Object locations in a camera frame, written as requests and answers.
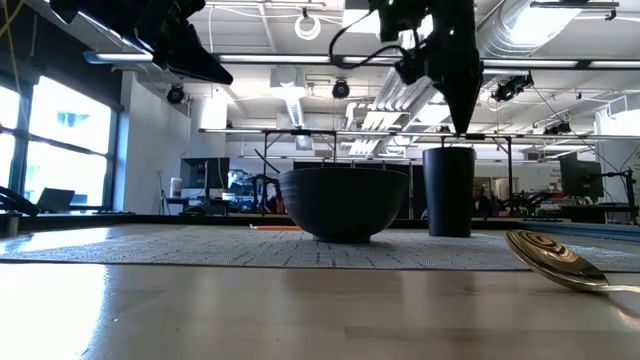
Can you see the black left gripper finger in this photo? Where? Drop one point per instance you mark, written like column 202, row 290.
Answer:
column 200, row 62

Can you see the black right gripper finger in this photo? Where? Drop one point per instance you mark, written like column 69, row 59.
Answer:
column 460, row 85

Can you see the dark blue tall cup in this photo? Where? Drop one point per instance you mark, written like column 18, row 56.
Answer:
column 449, row 192

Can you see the dark round bowl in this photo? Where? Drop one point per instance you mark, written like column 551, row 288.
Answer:
column 342, row 205

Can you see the black ceiling spotlight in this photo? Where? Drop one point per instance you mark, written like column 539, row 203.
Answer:
column 341, row 89
column 176, row 94

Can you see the long overhead light bar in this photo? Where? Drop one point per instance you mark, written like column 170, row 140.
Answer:
column 280, row 59

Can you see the black computer monitor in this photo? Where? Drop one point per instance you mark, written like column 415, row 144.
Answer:
column 581, row 177
column 205, row 172

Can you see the person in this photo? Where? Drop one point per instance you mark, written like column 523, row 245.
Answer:
column 481, row 201

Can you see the white container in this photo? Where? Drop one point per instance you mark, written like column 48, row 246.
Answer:
column 176, row 187

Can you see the large window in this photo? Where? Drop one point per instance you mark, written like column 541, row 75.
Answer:
column 65, row 140

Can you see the blue board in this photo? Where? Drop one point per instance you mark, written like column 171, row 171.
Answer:
column 570, row 229

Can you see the orange flat strip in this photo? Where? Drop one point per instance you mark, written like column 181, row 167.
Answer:
column 275, row 228

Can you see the grey woven placemat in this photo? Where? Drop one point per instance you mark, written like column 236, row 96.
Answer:
column 225, row 247

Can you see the open laptop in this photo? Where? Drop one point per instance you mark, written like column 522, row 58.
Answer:
column 55, row 200

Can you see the shiny metal spoon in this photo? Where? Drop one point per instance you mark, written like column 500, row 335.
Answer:
column 555, row 262

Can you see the black metal frame stand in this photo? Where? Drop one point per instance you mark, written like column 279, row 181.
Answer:
column 492, row 136
column 300, row 133

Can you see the silver ventilation duct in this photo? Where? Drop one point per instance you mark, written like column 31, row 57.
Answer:
column 515, row 25

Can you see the black curved bar on post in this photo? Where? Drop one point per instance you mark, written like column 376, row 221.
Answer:
column 17, row 202

